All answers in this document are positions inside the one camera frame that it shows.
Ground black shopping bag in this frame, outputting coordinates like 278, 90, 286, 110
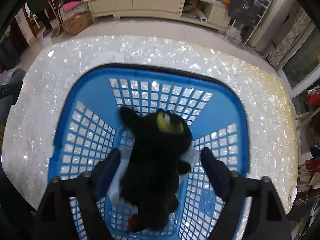
228, 0, 259, 27

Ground brown cardboard box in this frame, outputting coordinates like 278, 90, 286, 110
62, 11, 93, 35

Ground light blue cloth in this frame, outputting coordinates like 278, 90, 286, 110
107, 143, 200, 214

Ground cream TV cabinet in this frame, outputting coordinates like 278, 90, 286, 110
87, 0, 231, 31

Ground white metal rack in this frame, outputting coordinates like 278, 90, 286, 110
226, 0, 271, 44

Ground black plush toy green eyes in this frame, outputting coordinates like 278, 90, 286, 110
119, 106, 193, 232

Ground pink cushion on chair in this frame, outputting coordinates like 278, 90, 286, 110
61, 1, 82, 12

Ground blue plastic basket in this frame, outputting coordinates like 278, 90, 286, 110
48, 63, 249, 239

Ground white paper roll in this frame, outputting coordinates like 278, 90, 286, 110
196, 10, 208, 23

